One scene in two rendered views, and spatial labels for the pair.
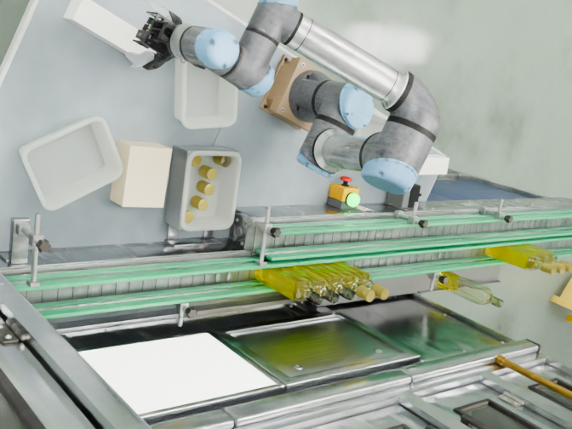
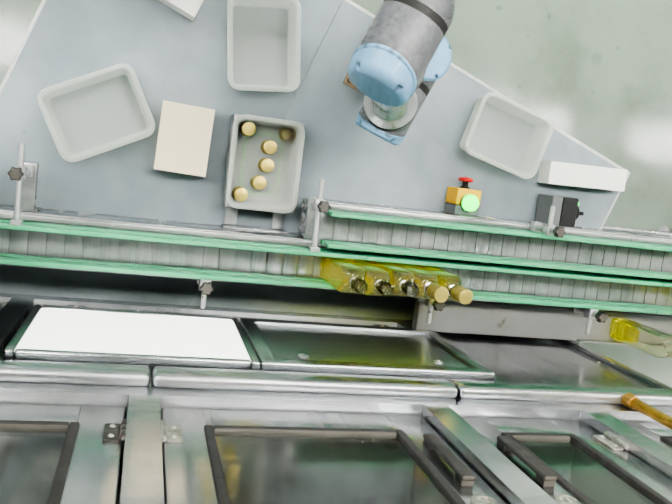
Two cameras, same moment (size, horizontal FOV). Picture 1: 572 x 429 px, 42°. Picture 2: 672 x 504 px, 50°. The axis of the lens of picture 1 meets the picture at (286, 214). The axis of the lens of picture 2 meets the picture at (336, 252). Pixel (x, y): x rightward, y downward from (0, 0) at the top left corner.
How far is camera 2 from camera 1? 94 cm
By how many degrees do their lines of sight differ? 25
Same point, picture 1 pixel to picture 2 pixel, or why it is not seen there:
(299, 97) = not seen: hidden behind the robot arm
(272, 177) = (364, 168)
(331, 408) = (307, 396)
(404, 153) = (387, 34)
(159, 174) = (199, 137)
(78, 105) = (116, 58)
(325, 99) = not seen: hidden behind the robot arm
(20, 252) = (26, 198)
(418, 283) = (577, 328)
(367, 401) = (367, 399)
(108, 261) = (126, 223)
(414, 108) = not seen: outside the picture
